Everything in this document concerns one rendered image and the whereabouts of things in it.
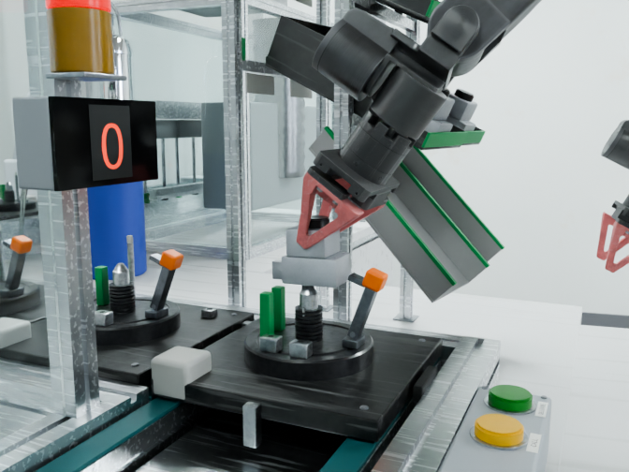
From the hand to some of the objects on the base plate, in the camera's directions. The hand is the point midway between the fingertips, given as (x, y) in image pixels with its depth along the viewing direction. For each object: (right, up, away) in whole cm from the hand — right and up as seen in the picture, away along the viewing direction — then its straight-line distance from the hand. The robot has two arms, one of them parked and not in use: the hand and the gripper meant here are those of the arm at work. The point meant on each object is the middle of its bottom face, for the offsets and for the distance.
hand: (314, 235), depth 69 cm
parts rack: (+3, -17, +41) cm, 45 cm away
